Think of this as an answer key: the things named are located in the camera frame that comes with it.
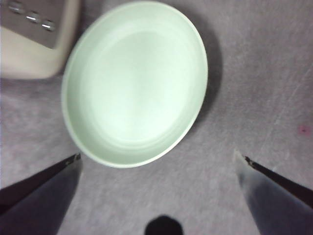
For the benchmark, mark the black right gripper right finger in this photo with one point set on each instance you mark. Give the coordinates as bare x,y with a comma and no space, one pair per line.
276,203

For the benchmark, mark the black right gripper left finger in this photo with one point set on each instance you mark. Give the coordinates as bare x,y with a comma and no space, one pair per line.
36,203

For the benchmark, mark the cream two-slot toaster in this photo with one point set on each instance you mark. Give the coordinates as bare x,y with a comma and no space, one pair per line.
27,56

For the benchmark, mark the pale green round plate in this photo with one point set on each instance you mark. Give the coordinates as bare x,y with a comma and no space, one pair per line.
137,85

